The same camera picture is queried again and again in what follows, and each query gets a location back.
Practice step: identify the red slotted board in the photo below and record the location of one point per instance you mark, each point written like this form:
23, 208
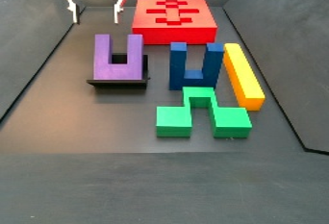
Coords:
167, 21

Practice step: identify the yellow long block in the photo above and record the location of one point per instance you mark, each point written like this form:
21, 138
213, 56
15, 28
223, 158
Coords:
248, 90

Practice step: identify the purple U-shaped block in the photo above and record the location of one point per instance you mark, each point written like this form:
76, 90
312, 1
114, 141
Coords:
105, 45

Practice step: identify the green stepped block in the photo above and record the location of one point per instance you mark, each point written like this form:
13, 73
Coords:
227, 122

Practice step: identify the black angled fixture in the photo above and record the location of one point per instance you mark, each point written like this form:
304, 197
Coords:
121, 71

